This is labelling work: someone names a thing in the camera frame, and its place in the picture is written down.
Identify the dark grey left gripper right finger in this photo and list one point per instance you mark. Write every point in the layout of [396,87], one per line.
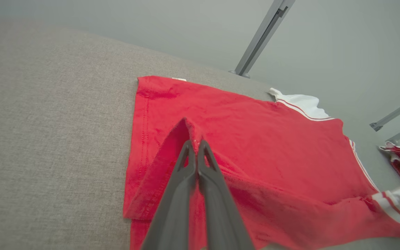
[221,215]

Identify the red Bulls basketball jersey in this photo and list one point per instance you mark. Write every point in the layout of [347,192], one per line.
[255,139]

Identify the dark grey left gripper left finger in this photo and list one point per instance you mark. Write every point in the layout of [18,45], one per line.
[175,215]

